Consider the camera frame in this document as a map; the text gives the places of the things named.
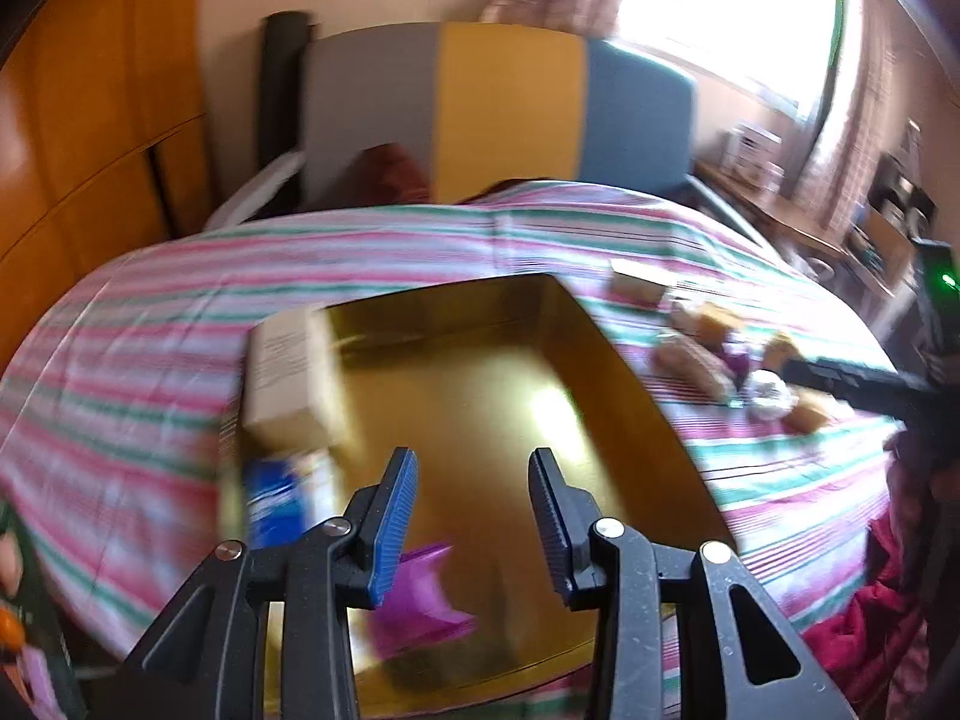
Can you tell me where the purple foil packet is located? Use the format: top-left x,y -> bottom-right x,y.
368,543 -> 477,660

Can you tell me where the blue white tissue pack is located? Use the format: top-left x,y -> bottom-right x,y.
242,452 -> 342,550

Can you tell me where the white ball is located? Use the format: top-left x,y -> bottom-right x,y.
742,369 -> 797,421

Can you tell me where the white cardboard box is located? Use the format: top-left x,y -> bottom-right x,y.
241,305 -> 347,454

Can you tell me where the green-edged cracker snack packet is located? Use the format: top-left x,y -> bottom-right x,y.
652,330 -> 737,405

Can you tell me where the yellow sponge cake block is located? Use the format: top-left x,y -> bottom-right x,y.
695,302 -> 743,349

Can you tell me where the green white small carton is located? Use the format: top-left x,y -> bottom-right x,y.
608,268 -> 670,307

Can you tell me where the yellow knitted face toy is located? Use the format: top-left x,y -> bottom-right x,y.
760,332 -> 804,374

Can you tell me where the purple snack wrapper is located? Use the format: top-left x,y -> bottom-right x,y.
719,340 -> 760,380

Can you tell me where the white knotted cloth bundle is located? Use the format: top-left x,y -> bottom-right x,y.
669,299 -> 701,337

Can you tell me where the gold metal tin tray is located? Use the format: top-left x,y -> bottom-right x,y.
216,273 -> 740,717

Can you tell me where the wooden side table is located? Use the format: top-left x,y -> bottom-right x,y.
693,161 -> 844,260

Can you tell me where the red garment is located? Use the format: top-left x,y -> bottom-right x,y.
802,512 -> 929,718

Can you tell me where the white blue product box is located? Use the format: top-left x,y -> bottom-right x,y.
721,124 -> 781,187

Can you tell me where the striped pink green bedsheet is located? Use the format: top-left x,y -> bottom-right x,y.
0,179 -> 910,720

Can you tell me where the dark red cushion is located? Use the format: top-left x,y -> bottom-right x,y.
353,143 -> 431,206

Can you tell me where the white chair armrest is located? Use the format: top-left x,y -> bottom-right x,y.
203,151 -> 306,232

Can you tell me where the grey yellow blue chair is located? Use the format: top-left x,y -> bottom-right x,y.
202,21 -> 760,231

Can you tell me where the wooden wardrobe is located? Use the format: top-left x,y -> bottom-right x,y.
2,0 -> 217,359

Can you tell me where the black rolled mat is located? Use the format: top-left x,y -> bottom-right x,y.
256,10 -> 313,169

